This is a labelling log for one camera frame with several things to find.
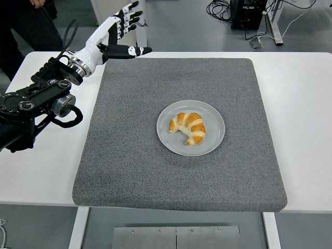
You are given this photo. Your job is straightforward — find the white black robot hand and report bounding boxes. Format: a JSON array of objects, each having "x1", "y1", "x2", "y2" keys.
[{"x1": 69, "y1": 1, "x2": 153, "y2": 76}]

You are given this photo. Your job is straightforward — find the white floor cable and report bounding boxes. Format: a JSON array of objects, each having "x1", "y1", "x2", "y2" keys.
[{"x1": 255, "y1": 0, "x2": 316, "y2": 43}]

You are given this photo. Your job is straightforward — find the white desk leg frame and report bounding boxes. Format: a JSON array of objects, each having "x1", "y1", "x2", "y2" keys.
[{"x1": 267, "y1": 0, "x2": 284, "y2": 46}]

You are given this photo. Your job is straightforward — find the person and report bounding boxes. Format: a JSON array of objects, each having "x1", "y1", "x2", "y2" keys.
[{"x1": 0, "y1": 0, "x2": 65, "y2": 81}]

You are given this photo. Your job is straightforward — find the white upright post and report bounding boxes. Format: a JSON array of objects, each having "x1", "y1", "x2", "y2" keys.
[{"x1": 129, "y1": 0, "x2": 147, "y2": 52}]

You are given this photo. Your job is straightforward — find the pale grey round plate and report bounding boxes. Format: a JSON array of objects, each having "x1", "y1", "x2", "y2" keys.
[{"x1": 156, "y1": 99, "x2": 226, "y2": 157}]

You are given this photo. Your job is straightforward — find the white table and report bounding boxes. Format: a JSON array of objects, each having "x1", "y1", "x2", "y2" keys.
[{"x1": 0, "y1": 51, "x2": 332, "y2": 249}]

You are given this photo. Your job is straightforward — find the white cabinet panel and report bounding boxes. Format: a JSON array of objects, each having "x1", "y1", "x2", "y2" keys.
[{"x1": 89, "y1": 0, "x2": 137, "y2": 47}]

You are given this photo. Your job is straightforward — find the grey floor socket box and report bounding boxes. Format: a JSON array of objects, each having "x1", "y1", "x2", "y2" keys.
[{"x1": 248, "y1": 37, "x2": 264, "y2": 50}]

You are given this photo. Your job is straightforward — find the grey felt mat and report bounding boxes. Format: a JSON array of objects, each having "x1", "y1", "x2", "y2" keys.
[{"x1": 71, "y1": 57, "x2": 288, "y2": 213}]

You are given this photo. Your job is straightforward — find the thin white hanging cable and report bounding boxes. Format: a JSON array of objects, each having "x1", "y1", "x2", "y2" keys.
[{"x1": 0, "y1": 219, "x2": 7, "y2": 249}]

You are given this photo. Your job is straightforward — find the black computer case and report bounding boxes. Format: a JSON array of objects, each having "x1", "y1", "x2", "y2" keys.
[{"x1": 229, "y1": 0, "x2": 268, "y2": 30}]

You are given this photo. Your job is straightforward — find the golden croissant bread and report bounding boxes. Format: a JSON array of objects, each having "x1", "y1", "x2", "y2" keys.
[{"x1": 168, "y1": 112, "x2": 206, "y2": 146}]

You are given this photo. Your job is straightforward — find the grey metal plate with screws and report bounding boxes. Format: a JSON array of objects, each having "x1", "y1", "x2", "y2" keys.
[{"x1": 112, "y1": 226, "x2": 241, "y2": 249}]

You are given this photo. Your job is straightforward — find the tangled black floor cables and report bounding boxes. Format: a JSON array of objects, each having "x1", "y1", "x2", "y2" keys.
[{"x1": 205, "y1": 0, "x2": 233, "y2": 23}]

